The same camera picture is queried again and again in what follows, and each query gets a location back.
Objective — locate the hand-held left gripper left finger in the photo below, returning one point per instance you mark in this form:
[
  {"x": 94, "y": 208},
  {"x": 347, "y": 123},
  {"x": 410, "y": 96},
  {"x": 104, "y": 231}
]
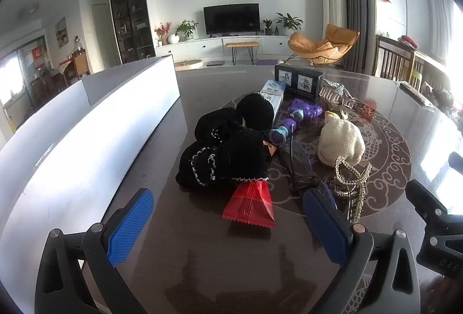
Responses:
[{"x": 130, "y": 223}]

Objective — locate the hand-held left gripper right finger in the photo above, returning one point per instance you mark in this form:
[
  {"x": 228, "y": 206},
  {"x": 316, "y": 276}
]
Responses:
[{"x": 325, "y": 223}]

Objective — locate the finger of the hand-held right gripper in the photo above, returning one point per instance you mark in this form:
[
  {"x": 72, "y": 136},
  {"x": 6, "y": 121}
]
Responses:
[
  {"x": 456, "y": 158},
  {"x": 427, "y": 205}
]

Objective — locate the black blue-lens glasses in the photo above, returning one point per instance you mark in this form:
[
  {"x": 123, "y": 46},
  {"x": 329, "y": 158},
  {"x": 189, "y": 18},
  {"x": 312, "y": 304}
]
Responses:
[{"x": 300, "y": 169}]

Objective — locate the purple toy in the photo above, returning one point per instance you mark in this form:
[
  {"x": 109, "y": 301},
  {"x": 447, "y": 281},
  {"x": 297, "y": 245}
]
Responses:
[{"x": 305, "y": 108}]

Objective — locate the blue white cream box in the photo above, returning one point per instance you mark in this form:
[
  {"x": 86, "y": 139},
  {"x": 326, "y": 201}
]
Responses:
[{"x": 272, "y": 90}]

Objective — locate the dark wooden desktop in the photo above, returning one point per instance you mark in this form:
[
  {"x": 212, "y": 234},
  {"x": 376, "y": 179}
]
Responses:
[{"x": 202, "y": 263}]

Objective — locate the black remote control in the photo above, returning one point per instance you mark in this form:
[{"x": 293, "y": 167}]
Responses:
[{"x": 416, "y": 94}]

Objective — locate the red snack packet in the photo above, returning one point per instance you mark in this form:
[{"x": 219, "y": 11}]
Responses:
[{"x": 249, "y": 205}]

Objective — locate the cream knitted pouch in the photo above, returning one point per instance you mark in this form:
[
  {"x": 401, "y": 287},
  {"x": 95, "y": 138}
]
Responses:
[{"x": 342, "y": 140}]

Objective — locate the yellow-green chair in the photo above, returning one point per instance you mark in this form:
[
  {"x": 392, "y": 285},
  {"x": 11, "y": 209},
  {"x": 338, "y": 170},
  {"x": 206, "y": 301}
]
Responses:
[{"x": 416, "y": 79}]

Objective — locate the small orange wrapper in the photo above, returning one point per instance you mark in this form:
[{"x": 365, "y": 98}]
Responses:
[{"x": 270, "y": 147}]

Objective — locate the white partition board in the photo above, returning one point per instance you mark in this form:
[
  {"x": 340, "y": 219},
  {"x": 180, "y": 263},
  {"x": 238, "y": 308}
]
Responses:
[{"x": 72, "y": 140}]

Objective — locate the black knitted cloth white trim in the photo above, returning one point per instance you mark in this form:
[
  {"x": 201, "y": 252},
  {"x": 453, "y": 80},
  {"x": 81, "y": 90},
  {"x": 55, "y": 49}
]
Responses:
[{"x": 238, "y": 158}]

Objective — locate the dark wooden chair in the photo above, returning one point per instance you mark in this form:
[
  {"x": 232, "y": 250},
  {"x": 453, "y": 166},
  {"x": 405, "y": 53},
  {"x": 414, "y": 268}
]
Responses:
[{"x": 392, "y": 57}]

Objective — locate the clear hair claw clip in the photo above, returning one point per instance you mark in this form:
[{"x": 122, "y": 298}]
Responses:
[{"x": 334, "y": 100}]

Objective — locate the black velvet beaded headpiece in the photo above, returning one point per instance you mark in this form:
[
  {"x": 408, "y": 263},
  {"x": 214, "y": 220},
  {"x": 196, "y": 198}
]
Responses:
[{"x": 253, "y": 111}]

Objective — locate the silver rhinestone hair clip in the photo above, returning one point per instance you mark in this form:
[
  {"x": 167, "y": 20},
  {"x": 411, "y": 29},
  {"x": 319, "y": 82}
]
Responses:
[{"x": 338, "y": 87}]

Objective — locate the black picture box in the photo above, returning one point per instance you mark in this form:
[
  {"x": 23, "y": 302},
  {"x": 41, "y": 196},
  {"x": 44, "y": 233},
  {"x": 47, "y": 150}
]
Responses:
[{"x": 298, "y": 81}]

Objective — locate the brown wooden sideboard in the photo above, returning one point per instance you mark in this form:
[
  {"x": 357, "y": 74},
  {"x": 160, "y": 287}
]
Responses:
[{"x": 80, "y": 64}]

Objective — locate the beige pet bed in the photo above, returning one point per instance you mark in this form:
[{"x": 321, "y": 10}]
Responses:
[{"x": 188, "y": 64}]

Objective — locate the purple floor mat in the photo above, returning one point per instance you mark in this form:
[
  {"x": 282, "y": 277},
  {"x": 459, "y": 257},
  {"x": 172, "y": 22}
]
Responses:
[{"x": 266, "y": 63}]

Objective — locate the orange lounge chair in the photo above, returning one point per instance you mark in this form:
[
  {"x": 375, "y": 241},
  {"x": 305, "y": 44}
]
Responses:
[{"x": 307, "y": 46}]

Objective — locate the grey curtain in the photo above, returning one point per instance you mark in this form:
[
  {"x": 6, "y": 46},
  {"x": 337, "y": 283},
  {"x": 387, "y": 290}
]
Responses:
[{"x": 356, "y": 3}]

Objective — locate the white door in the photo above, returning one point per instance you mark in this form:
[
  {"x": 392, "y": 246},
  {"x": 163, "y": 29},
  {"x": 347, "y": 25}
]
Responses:
[{"x": 103, "y": 39}]

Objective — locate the white gourd ornament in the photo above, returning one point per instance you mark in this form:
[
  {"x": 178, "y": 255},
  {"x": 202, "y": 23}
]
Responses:
[{"x": 174, "y": 38}]

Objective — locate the white television cabinet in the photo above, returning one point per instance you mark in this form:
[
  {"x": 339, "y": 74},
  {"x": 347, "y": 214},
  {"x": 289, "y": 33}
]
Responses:
[{"x": 202, "y": 46}]

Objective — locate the red flower vase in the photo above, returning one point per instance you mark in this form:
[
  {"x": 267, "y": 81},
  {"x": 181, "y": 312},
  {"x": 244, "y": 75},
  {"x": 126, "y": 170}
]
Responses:
[{"x": 162, "y": 31}]

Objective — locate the wooden bench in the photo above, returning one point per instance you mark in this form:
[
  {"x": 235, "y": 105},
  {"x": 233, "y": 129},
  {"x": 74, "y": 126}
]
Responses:
[{"x": 242, "y": 44}]

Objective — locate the covered standing air conditioner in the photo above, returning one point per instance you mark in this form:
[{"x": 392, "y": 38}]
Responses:
[{"x": 332, "y": 3}]

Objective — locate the green potted plant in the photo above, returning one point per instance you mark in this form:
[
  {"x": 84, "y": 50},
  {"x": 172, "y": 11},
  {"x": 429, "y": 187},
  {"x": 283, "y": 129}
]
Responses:
[{"x": 187, "y": 28}]

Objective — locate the large leafy potted plant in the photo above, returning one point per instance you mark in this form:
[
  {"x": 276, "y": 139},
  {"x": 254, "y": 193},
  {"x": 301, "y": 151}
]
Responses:
[{"x": 289, "y": 22}]

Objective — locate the small potted plant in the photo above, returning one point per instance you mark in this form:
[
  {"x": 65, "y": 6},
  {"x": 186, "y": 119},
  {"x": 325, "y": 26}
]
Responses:
[{"x": 267, "y": 25}]

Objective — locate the dark glass display cabinet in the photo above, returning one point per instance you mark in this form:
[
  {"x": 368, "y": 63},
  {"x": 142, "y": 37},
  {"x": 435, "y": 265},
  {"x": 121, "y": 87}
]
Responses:
[{"x": 132, "y": 10}]

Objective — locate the black television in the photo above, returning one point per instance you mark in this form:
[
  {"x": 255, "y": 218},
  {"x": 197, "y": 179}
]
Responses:
[{"x": 231, "y": 19}]

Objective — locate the framed wall painting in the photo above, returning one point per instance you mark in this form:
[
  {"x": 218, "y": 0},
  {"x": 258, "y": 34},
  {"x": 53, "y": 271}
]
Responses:
[{"x": 61, "y": 32}]

